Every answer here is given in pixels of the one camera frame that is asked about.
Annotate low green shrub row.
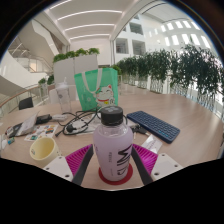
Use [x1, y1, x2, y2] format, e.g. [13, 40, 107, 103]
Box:
[52, 47, 101, 64]

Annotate tall white cabinet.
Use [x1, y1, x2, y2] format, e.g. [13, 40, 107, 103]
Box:
[52, 54, 100, 86]

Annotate colourful sticker sheet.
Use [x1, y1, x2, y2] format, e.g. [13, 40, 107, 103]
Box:
[23, 124, 59, 143]

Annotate clear plastic tumbler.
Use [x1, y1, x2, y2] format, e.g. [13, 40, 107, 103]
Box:
[54, 78, 73, 115]

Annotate black flat pouch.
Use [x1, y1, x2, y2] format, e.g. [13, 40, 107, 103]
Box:
[4, 121, 24, 138]

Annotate pale yellow cup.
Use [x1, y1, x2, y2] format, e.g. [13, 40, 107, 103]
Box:
[29, 136, 63, 169]

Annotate green cat-print tote bag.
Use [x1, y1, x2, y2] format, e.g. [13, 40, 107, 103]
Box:
[73, 67, 119, 113]

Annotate flat round red coaster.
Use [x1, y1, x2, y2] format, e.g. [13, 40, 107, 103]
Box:
[97, 162, 134, 186]

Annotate black power adapter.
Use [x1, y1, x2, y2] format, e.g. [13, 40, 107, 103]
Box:
[34, 113, 53, 125]

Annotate black office chair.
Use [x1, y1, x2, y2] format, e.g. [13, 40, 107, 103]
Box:
[18, 96, 35, 111]

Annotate potted shrubs in wooden planter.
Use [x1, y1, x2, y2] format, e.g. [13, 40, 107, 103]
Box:
[37, 74, 56, 98]

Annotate white printed card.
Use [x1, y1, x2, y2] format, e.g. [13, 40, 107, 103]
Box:
[141, 134, 164, 154]

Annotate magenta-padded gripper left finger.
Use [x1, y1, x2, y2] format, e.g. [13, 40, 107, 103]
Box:
[43, 143, 95, 187]

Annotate dark blue keyboard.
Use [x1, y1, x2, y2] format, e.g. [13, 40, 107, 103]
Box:
[126, 110, 181, 145]

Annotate purple drink bottle black cap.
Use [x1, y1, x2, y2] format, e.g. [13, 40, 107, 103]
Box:
[92, 105, 134, 183]

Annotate tangled black cables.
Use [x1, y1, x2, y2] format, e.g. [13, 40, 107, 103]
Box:
[54, 109, 101, 137]

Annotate white power adapter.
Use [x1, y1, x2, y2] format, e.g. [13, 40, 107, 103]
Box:
[51, 114, 69, 122]

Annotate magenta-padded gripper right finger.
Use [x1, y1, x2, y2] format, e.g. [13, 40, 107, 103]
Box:
[130, 143, 184, 187]

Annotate leafy green hedge row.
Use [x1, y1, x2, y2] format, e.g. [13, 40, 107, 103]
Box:
[111, 44, 224, 111]

